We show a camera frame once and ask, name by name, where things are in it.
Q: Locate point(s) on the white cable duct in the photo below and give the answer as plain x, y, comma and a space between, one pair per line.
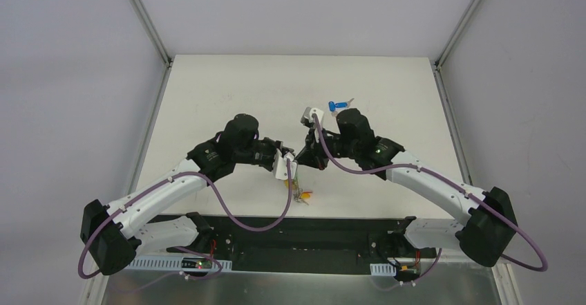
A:
177, 263
383, 270

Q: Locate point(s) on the right white cable duct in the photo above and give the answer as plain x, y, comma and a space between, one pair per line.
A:
383, 270

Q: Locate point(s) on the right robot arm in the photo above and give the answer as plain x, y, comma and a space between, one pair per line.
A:
484, 219

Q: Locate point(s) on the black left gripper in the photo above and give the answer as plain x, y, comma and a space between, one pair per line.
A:
273, 157

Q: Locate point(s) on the left white cable duct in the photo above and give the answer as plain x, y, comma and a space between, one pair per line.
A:
177, 263

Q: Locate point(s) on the large metal keyring with keys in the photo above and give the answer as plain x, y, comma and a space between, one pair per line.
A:
299, 194

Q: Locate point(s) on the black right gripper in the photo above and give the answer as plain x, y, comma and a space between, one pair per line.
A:
309, 153

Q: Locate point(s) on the left aluminium frame post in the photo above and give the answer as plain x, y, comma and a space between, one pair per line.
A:
151, 31

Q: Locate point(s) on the aluminium frame post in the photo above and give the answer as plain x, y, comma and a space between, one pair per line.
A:
151, 31
457, 33

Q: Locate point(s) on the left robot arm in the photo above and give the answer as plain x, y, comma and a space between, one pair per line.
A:
115, 233

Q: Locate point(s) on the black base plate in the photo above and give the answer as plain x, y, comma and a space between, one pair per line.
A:
309, 245

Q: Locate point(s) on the right aluminium frame post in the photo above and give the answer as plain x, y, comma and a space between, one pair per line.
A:
457, 33

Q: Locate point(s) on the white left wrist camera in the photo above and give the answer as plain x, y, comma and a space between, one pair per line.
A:
285, 165

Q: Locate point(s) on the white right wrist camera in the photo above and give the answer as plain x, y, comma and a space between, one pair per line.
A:
312, 118

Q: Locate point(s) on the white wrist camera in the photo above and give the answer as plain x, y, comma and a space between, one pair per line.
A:
312, 118
285, 165

